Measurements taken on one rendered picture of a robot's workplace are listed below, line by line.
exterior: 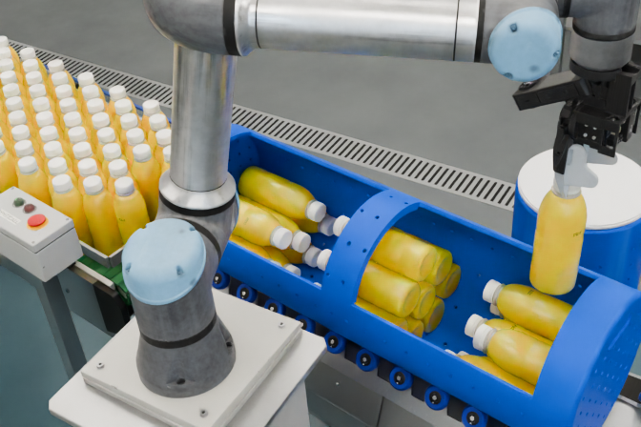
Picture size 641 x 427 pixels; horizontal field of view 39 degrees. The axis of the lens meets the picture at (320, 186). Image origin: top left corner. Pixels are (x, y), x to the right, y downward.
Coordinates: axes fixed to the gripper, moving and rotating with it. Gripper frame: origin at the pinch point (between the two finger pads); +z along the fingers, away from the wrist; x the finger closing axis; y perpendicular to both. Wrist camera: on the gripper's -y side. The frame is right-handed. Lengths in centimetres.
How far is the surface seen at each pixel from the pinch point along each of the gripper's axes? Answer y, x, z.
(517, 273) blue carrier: -12.7, 13.4, 34.8
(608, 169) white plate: -15, 57, 39
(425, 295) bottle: -23.6, 0.1, 35.9
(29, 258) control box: -96, -34, 38
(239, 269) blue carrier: -56, -14, 35
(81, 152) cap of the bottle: -111, -7, 34
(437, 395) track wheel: -14.3, -10.3, 46.2
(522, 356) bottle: -0.7, -7.5, 30.2
